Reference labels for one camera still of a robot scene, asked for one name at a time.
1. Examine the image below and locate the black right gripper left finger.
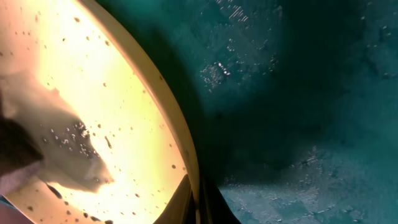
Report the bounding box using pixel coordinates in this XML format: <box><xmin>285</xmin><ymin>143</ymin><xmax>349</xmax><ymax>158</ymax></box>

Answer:
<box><xmin>154</xmin><ymin>175</ymin><xmax>196</xmax><ymax>224</ymax></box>

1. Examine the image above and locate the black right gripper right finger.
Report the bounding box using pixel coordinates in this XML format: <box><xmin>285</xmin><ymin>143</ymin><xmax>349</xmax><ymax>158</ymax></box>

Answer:
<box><xmin>200</xmin><ymin>175</ymin><xmax>241</xmax><ymax>224</ymax></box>

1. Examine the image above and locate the yellow-green plate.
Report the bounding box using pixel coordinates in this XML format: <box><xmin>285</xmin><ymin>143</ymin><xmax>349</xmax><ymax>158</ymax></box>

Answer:
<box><xmin>1</xmin><ymin>0</ymin><xmax>200</xmax><ymax>224</ymax></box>

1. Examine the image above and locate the green scrubbing sponge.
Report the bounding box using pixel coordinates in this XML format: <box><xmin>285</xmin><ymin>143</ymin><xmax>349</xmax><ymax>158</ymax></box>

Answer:
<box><xmin>1</xmin><ymin>96</ymin><xmax>43</xmax><ymax>195</ymax></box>

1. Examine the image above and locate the blue plastic tray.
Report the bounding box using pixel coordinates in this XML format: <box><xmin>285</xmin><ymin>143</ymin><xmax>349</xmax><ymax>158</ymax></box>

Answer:
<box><xmin>101</xmin><ymin>0</ymin><xmax>397</xmax><ymax>223</ymax></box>

